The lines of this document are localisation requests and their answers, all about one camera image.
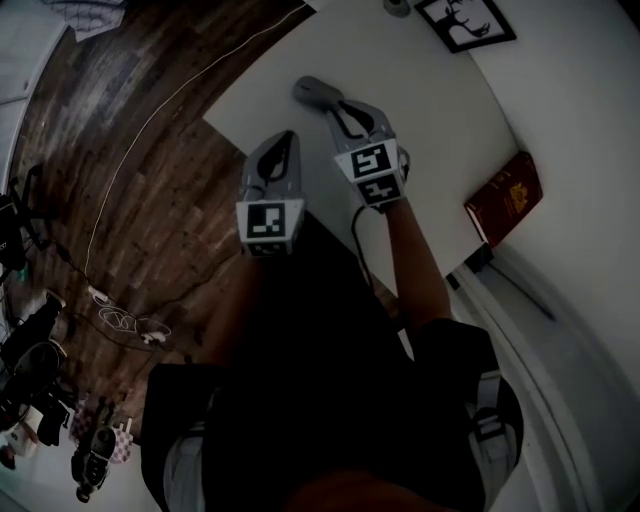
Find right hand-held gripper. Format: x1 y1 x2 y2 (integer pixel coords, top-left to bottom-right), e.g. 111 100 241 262
324 98 412 215

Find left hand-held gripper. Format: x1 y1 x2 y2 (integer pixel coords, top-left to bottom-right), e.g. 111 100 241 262
234 129 307 260

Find grey computer mouse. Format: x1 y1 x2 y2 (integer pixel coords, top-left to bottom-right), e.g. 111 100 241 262
292 75 345 110

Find person's left forearm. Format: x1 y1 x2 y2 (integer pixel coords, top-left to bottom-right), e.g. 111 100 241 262
199 252 269 371

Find person's right forearm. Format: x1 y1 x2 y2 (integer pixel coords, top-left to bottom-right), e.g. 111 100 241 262
383 197 455 334

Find red hardcover book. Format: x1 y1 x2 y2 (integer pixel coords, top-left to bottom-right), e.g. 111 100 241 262
463 151 544 250

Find person's black clothes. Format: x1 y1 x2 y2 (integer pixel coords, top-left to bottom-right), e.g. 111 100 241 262
139 209 525 512

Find checkered cloth covered table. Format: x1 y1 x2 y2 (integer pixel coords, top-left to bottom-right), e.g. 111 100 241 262
49 0 126 44

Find black office chair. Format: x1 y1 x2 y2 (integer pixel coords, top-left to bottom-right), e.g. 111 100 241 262
0 164 51 274

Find black bag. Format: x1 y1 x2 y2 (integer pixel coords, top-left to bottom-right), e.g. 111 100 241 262
0 294 69 361

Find pink checkered cloth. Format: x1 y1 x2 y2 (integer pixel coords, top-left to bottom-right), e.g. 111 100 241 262
69 399 135 465

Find black device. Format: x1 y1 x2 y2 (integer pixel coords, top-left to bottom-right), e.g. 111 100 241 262
71 399 120 504

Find person's face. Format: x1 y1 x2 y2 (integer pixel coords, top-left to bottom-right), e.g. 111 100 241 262
292 467 454 512

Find small white box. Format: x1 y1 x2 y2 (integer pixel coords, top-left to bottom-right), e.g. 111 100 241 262
8 418 40 459

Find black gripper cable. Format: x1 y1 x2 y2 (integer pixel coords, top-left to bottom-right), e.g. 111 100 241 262
351 204 401 321

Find black deer picture frame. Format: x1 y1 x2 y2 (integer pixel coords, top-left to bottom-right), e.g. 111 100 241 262
414 0 517 54

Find long white floor cable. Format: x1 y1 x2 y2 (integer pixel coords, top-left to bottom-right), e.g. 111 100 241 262
83 0 307 281

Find coiled white cable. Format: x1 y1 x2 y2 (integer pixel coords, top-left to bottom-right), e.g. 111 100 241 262
97 305 174 346

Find glass wall with blinds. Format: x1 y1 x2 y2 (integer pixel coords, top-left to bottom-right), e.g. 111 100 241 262
0 0 69 166

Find person's grey shoulder strap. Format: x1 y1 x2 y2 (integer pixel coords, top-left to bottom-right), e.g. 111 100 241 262
162 434 206 512
467 369 519 506

